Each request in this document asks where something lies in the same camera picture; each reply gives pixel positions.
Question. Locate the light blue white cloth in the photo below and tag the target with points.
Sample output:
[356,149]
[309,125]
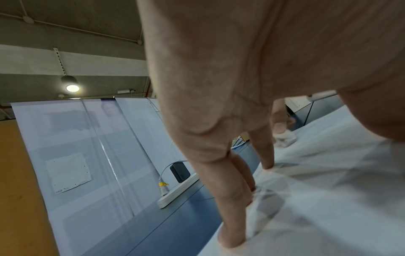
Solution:
[332,187]

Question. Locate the brown cardboard box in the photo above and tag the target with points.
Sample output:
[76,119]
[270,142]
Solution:
[244,137]

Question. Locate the dark blue partition panel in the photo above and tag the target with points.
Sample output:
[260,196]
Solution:
[319,111]

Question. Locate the white paper sheet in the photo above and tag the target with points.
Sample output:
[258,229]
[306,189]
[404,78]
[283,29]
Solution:
[68,173]

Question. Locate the person's left hand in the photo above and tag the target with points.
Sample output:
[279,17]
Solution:
[240,62]

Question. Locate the black power adapter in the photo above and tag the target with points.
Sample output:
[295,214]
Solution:
[180,172]

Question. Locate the grey ceiling lamp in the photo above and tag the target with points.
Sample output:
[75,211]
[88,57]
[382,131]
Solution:
[70,83]

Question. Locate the white power strip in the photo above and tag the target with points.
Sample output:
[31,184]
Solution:
[177,191]

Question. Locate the white crumpled tissue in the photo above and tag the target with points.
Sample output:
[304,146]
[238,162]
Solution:
[285,139]

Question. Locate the grey ceiling conduit pipe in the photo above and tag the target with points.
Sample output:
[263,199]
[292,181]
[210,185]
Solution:
[79,30]

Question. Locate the slotted metal wall rail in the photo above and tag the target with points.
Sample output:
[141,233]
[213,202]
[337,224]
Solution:
[59,61]

